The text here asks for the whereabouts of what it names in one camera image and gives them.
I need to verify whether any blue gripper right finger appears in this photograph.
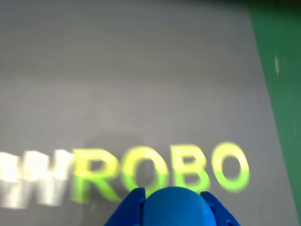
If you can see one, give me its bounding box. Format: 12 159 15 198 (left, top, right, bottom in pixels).
199 191 241 226

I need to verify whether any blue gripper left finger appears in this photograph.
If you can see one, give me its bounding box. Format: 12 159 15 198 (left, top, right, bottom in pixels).
103 187 146 226

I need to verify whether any blue foam ball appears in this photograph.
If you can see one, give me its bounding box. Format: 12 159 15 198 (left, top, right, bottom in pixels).
142 186 216 226

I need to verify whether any grey mat with NOWROBO print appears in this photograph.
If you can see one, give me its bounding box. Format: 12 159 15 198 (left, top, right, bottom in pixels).
0 0 294 226

